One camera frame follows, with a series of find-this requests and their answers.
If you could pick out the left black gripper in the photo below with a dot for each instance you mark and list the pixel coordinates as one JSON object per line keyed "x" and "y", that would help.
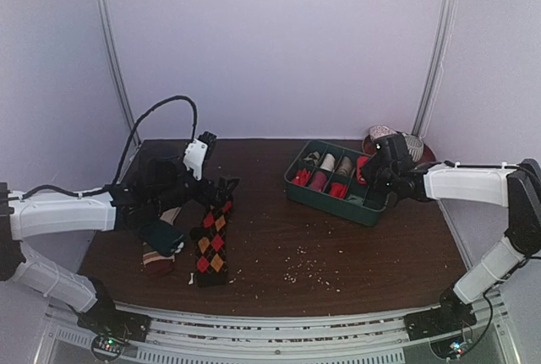
{"x": 221, "y": 193}

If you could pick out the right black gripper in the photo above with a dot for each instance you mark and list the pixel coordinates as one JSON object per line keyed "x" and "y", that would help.
{"x": 381, "y": 168}

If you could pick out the red and beige sock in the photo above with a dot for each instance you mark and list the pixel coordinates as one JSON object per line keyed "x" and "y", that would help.
{"x": 360, "y": 162}

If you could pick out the green divided organizer tray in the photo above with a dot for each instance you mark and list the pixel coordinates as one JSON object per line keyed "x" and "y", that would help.
{"x": 359, "y": 205}

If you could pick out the black argyle sock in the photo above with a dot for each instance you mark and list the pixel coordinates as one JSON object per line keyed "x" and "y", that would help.
{"x": 210, "y": 248}

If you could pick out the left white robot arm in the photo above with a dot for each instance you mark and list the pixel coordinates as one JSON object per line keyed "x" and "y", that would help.
{"x": 160, "y": 180}

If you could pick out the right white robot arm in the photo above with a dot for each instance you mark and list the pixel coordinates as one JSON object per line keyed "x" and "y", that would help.
{"x": 391, "y": 170}

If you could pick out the tan rolled sock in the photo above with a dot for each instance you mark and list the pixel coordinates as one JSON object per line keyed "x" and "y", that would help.
{"x": 345, "y": 167}

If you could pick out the red rolled sock in tray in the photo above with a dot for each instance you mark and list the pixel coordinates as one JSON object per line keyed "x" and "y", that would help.
{"x": 338, "y": 190}

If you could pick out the grey striped cup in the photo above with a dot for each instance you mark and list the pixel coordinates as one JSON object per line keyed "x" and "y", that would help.
{"x": 415, "y": 147}

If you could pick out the pink patterned bowl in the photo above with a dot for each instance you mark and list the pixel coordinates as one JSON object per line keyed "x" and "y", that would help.
{"x": 379, "y": 131}

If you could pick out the red round plate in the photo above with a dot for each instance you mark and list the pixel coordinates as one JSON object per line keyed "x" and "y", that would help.
{"x": 369, "y": 149}

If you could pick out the cream rolled sock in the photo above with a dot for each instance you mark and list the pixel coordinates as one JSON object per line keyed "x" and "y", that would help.
{"x": 328, "y": 163}

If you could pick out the maroon rolled sock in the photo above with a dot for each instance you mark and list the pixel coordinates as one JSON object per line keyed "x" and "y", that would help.
{"x": 318, "y": 182}

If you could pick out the black beige patterned rolled sock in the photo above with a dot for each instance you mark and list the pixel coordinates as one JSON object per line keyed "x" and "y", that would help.
{"x": 312, "y": 158}

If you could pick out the dark teal sock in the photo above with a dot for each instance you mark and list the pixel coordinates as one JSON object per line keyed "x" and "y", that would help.
{"x": 162, "y": 237}

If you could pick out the red zigzag rolled sock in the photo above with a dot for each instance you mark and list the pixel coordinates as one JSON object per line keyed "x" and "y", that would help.
{"x": 302, "y": 177}

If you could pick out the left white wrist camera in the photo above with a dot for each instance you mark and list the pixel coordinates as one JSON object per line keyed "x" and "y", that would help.
{"x": 194, "y": 158}

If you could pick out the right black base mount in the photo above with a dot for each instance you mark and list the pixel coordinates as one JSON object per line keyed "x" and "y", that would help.
{"x": 451, "y": 316}

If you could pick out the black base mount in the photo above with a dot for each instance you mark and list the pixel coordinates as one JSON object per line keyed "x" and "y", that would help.
{"x": 451, "y": 316}
{"x": 114, "y": 333}

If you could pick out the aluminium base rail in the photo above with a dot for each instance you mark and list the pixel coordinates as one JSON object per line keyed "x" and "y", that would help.
{"x": 183, "y": 337}

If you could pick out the right aluminium frame post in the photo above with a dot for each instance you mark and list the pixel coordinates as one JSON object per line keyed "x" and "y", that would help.
{"x": 436, "y": 68}

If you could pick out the aluminium frame post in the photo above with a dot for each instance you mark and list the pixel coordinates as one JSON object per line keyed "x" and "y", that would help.
{"x": 114, "y": 64}
{"x": 436, "y": 68}

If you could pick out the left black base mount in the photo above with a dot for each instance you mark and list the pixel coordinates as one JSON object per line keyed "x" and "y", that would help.
{"x": 114, "y": 333}

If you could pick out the left aluminium frame post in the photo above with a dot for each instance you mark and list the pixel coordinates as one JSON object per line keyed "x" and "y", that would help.
{"x": 114, "y": 64}

